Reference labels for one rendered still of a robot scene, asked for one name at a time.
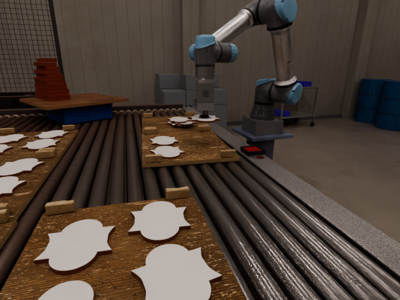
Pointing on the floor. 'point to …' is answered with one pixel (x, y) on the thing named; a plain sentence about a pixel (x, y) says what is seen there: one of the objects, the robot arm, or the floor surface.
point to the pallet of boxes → (174, 88)
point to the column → (265, 142)
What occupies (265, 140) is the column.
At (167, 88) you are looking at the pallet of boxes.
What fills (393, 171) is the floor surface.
